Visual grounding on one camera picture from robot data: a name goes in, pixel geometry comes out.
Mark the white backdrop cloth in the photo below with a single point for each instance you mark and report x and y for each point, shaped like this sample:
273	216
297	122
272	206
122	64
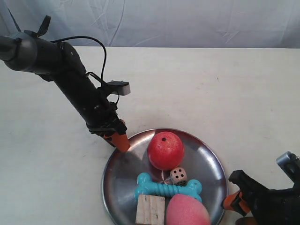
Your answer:
161	23

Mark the round silver metal plate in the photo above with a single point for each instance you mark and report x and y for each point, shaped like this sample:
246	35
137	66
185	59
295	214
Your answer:
122	169

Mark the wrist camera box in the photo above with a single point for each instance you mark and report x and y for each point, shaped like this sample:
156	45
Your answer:
121	88
290	164

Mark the small wooden die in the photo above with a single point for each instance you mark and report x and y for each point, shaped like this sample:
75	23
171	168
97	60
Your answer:
178	176

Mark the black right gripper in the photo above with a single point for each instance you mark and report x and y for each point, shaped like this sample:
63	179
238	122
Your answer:
261	201

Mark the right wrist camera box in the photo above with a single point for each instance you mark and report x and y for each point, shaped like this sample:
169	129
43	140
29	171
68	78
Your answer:
290	164

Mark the pink toy peach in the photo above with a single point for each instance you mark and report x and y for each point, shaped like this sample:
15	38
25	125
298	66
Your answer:
185	210

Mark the red toy apple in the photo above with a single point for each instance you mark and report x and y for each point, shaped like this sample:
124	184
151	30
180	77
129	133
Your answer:
165	151

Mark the teal rubber bone toy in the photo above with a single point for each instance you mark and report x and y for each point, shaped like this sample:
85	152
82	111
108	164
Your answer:
145	186

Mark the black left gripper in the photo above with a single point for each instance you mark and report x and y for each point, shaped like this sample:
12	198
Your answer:
100	116

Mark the light wooden block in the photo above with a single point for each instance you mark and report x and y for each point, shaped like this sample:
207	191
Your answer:
150	210

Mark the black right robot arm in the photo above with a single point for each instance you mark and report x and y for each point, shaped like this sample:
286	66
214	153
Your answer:
288	208

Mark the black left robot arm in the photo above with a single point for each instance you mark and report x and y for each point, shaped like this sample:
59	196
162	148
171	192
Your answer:
59	62

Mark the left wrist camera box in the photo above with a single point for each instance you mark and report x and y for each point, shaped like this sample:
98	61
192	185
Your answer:
121	88

